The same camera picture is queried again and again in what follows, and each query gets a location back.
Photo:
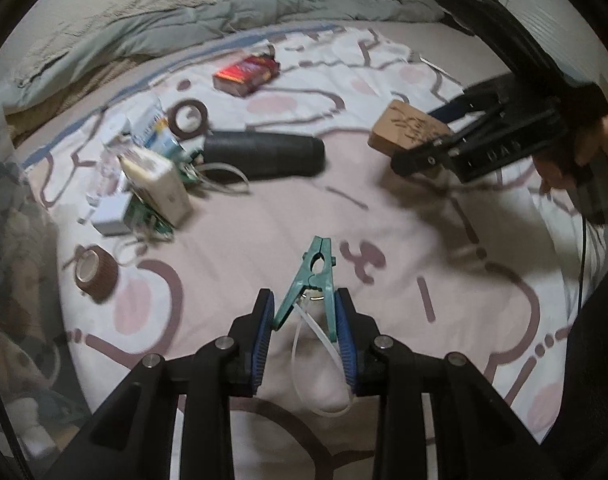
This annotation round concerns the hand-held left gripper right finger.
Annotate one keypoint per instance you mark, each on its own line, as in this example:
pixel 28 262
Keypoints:
pixel 345 340

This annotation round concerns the beige textured pillow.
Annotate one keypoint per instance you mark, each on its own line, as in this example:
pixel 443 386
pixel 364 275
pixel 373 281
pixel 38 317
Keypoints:
pixel 123 15

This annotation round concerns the green clothes peg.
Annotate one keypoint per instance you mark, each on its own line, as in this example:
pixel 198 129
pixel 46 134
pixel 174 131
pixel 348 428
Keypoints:
pixel 309 270
pixel 148 220
pixel 188 170

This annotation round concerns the wooden coaster board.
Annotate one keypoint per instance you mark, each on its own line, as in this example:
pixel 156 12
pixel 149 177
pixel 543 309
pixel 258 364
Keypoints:
pixel 404 130

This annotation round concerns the blue white wipes packet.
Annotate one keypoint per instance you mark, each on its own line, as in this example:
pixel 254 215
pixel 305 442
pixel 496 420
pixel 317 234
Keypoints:
pixel 166 144
pixel 151 120

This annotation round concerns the dark brown tape roll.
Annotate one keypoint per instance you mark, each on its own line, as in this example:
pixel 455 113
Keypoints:
pixel 176 127

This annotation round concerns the clear plastic storage box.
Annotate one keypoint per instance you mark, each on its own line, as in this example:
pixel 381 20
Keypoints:
pixel 13 260

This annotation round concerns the white charger plug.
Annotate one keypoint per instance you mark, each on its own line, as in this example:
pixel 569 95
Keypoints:
pixel 111 217

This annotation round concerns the beige fleece blanket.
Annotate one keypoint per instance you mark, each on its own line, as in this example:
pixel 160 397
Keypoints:
pixel 73 95

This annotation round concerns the black band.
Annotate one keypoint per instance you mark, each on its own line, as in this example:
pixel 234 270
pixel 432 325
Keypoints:
pixel 509 25

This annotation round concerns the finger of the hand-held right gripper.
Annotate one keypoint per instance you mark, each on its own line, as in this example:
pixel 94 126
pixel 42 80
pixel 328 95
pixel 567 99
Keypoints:
pixel 424 160
pixel 451 110

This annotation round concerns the black cylinder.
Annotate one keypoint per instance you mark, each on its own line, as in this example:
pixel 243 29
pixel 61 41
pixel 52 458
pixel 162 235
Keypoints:
pixel 264 152

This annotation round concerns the cartoon printed blanket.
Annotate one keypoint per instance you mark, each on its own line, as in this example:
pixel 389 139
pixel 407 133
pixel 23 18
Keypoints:
pixel 284 210

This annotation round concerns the clear plastic case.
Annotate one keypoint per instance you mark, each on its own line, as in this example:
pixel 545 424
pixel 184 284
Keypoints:
pixel 106 175

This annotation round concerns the red box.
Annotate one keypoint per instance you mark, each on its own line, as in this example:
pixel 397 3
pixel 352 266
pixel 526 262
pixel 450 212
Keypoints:
pixel 246 75

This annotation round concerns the yellow tissue packet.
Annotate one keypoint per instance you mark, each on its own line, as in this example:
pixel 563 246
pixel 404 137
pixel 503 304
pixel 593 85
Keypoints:
pixel 158 190

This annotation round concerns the grey duvet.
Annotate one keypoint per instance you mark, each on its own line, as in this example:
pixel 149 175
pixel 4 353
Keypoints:
pixel 233 5

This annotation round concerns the white louvered door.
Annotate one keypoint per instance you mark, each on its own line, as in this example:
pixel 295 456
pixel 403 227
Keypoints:
pixel 529 5

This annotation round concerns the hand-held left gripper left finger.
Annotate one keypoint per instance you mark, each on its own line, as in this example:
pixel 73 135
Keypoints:
pixel 264 330

